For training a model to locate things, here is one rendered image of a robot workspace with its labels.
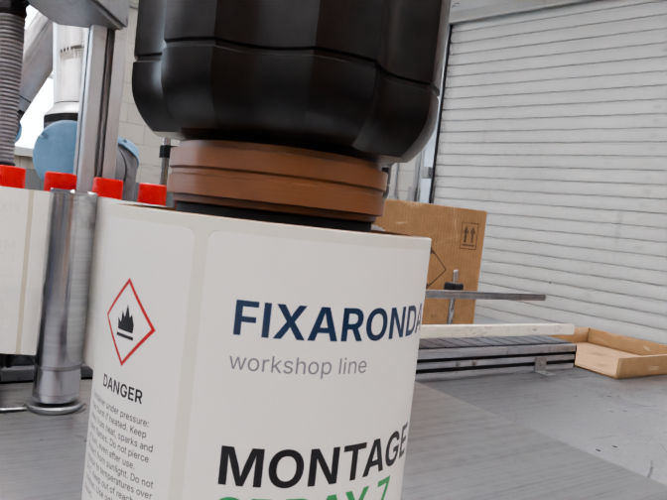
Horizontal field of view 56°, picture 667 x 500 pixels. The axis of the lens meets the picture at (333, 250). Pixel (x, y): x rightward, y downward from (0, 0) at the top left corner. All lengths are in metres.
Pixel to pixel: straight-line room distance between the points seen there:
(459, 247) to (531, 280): 3.92
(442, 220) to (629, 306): 3.71
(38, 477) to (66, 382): 0.13
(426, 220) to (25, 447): 0.97
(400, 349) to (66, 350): 0.44
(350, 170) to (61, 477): 0.36
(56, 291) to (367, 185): 0.43
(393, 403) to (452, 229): 1.20
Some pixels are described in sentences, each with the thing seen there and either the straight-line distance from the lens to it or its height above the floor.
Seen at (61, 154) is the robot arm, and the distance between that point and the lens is 1.09.
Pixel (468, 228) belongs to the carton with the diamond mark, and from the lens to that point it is 1.38.
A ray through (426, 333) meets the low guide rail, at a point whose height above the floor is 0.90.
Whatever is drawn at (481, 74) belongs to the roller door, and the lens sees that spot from 5.77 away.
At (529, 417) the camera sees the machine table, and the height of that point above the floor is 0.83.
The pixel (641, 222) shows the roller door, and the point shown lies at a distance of 4.96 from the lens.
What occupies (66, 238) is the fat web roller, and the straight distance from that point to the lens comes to 0.56.
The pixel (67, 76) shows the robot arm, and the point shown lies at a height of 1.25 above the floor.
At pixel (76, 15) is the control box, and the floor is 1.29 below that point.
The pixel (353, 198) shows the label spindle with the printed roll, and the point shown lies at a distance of 0.15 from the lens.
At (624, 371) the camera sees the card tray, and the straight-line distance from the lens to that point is 1.31.
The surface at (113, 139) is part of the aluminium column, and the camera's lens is 0.91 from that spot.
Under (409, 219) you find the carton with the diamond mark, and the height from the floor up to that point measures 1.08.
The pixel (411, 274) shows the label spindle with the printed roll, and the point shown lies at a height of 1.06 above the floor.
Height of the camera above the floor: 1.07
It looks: 3 degrees down
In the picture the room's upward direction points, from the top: 6 degrees clockwise
